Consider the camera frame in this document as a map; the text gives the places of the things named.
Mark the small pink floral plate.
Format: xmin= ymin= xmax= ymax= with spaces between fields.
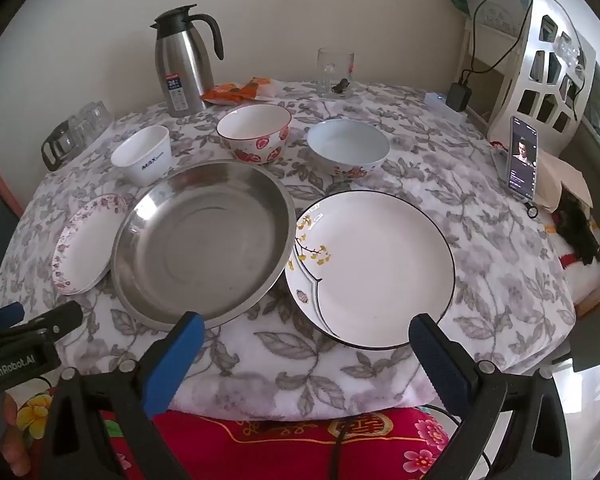
xmin=51 ymin=193 xmax=129 ymax=296

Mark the striped white towel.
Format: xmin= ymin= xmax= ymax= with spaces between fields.
xmin=544 ymin=220 xmax=600 ymax=317

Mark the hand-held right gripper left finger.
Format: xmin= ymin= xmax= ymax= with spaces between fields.
xmin=39 ymin=311 xmax=206 ymax=480

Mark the white plastic lattice basket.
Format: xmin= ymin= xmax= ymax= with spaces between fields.
xmin=487 ymin=0 xmax=598 ymax=153

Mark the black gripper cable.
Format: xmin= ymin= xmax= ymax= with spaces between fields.
xmin=329 ymin=425 xmax=348 ymax=480

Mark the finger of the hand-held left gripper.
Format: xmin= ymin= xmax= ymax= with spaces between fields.
xmin=7 ymin=301 xmax=85 ymax=343
xmin=0 ymin=302 xmax=26 ymax=332

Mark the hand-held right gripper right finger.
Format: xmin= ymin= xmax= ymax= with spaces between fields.
xmin=409 ymin=312 xmax=573 ymax=480

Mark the black charger cable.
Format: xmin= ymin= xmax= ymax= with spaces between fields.
xmin=460 ymin=0 xmax=533 ymax=88

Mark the orange snack packet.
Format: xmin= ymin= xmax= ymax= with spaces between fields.
xmin=201 ymin=83 xmax=247 ymax=107
xmin=240 ymin=77 xmax=277 ymax=102

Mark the beige paper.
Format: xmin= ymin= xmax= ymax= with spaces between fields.
xmin=537 ymin=152 xmax=594 ymax=212

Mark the smartphone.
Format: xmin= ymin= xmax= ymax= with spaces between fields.
xmin=505 ymin=115 xmax=541 ymax=202

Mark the black cloth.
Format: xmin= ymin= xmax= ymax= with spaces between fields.
xmin=555 ymin=192 xmax=600 ymax=267

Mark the red floral cloth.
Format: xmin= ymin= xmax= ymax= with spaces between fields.
xmin=10 ymin=390 xmax=476 ymax=480

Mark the glass teapot black handle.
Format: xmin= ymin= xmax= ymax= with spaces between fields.
xmin=41 ymin=115 xmax=82 ymax=171

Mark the clear glass cup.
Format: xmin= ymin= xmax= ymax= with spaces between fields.
xmin=316 ymin=47 xmax=356 ymax=98

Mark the grey floral tablecloth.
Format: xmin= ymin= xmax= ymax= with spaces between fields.
xmin=0 ymin=80 xmax=578 ymax=423

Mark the dark metal tray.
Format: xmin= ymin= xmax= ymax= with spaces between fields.
xmin=111 ymin=159 xmax=297 ymax=332

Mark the black charger adapter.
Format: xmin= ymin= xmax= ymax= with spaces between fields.
xmin=447 ymin=82 xmax=473 ymax=112

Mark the white square bowl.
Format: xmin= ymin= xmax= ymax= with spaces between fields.
xmin=111 ymin=126 xmax=172 ymax=187

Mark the stainless steel thermos jug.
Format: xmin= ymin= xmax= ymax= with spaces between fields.
xmin=151 ymin=4 xmax=225 ymax=117

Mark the pale blue bowl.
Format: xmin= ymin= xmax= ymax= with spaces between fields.
xmin=306 ymin=119 xmax=391 ymax=179

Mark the pale printed bag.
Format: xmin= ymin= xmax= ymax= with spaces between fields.
xmin=472 ymin=0 xmax=530 ymax=37

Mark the red floral cup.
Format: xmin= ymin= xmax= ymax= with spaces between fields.
xmin=216 ymin=104 xmax=292 ymax=166

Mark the person's left hand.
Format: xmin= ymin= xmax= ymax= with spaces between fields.
xmin=1 ymin=392 xmax=35 ymax=479

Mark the white power bank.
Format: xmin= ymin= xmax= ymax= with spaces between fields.
xmin=424 ymin=91 xmax=468 ymax=120

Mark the clear drinking glass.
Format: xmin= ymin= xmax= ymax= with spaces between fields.
xmin=75 ymin=110 xmax=99 ymax=143
xmin=87 ymin=101 xmax=114 ymax=132

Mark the white shelf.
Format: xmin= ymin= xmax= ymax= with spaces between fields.
xmin=459 ymin=10 xmax=522 ymax=127

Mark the large white black-rimmed plate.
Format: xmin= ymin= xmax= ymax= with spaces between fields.
xmin=285 ymin=191 xmax=457 ymax=350

